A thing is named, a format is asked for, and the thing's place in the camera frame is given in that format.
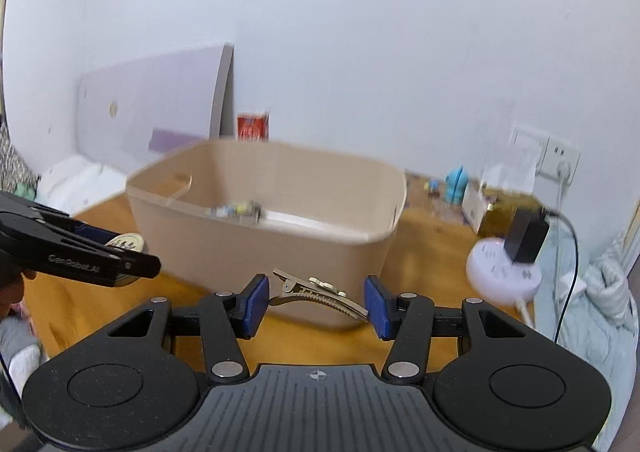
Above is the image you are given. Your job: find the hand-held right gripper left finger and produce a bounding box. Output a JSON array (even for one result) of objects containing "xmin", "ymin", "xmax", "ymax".
[{"xmin": 102, "ymin": 274, "xmax": 271, "ymax": 385}]

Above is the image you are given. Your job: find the blue dinosaur figurine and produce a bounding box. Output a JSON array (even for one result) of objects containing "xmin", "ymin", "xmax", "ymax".
[{"xmin": 445, "ymin": 164, "xmax": 471, "ymax": 205}]

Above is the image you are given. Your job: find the clear plastic bag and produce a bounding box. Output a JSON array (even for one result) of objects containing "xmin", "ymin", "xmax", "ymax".
[{"xmin": 477, "ymin": 124, "xmax": 546, "ymax": 195}]

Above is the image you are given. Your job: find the lavender wooden board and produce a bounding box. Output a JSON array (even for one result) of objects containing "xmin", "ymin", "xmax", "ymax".
[{"xmin": 75, "ymin": 44, "xmax": 236, "ymax": 173}]

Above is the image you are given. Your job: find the purple paper strip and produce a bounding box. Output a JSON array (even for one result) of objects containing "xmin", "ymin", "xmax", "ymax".
[{"xmin": 150, "ymin": 128, "xmax": 208, "ymax": 156}]

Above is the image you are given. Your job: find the black power adapter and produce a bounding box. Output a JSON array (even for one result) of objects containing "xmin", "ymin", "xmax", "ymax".
[{"xmin": 502, "ymin": 208, "xmax": 551, "ymax": 264}]

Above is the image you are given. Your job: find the white bedding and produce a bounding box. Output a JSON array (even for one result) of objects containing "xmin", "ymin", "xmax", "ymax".
[{"xmin": 37, "ymin": 156, "xmax": 128, "ymax": 220}]

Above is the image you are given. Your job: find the gold and white tissue box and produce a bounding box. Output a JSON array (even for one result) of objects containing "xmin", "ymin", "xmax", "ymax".
[{"xmin": 461, "ymin": 182, "xmax": 543, "ymax": 238}]

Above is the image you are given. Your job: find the metal hair clip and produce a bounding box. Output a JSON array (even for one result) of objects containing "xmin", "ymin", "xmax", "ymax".
[{"xmin": 270, "ymin": 268, "xmax": 370, "ymax": 322}]

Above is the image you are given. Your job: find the round metal tin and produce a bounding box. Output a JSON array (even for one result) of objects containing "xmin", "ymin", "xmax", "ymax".
[{"xmin": 105, "ymin": 232, "xmax": 147, "ymax": 287}]

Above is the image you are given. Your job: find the light blue blanket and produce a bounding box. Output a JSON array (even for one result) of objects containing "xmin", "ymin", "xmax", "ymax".
[{"xmin": 532, "ymin": 227, "xmax": 640, "ymax": 448}]

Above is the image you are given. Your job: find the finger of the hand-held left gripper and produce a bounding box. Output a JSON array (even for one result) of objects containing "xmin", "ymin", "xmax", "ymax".
[
  {"xmin": 0, "ymin": 211, "xmax": 162, "ymax": 289},
  {"xmin": 0, "ymin": 191, "xmax": 123, "ymax": 247}
]

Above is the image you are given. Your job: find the round white power strip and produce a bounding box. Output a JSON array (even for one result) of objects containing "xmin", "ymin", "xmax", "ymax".
[{"xmin": 465, "ymin": 237, "xmax": 543, "ymax": 305}]

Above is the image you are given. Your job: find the person's left hand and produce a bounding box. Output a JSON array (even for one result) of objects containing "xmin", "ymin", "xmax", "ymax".
[{"xmin": 0, "ymin": 269, "xmax": 37, "ymax": 320}]

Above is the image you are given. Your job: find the white wall socket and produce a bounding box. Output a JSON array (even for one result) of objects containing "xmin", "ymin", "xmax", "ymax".
[{"xmin": 539, "ymin": 136, "xmax": 582, "ymax": 181}]

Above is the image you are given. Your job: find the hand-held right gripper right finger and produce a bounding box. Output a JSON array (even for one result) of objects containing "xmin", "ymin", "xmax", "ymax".
[{"xmin": 364, "ymin": 275, "xmax": 538, "ymax": 385}]

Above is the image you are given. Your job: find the black charging cable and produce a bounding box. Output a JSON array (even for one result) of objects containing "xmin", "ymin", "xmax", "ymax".
[{"xmin": 545, "ymin": 209, "xmax": 581, "ymax": 343}]

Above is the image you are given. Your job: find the floral framed panel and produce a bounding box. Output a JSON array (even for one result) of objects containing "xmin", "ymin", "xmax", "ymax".
[{"xmin": 617, "ymin": 202, "xmax": 640, "ymax": 283}]

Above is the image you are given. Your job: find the dark patterned cloth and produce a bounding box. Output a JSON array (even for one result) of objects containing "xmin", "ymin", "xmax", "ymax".
[{"xmin": 0, "ymin": 119, "xmax": 43, "ymax": 200}]

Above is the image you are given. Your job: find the beige plastic storage bin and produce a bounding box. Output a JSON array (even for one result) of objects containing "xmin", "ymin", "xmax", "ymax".
[{"xmin": 125, "ymin": 139, "xmax": 408, "ymax": 330}]

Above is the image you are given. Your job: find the white wall switch plate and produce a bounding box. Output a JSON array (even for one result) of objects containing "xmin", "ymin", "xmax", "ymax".
[{"xmin": 509, "ymin": 128, "xmax": 550, "ymax": 173}]

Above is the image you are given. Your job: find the white power strip cable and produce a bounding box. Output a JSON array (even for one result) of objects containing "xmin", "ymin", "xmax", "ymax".
[{"xmin": 515, "ymin": 299, "xmax": 538, "ymax": 330}]

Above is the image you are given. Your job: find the grey white printed cloth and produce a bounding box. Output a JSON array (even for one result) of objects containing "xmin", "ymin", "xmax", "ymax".
[{"xmin": 0, "ymin": 314, "xmax": 48, "ymax": 425}]

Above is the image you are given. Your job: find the red drink carton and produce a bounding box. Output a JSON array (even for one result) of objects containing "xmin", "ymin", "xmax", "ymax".
[{"xmin": 236, "ymin": 109, "xmax": 271, "ymax": 142}]

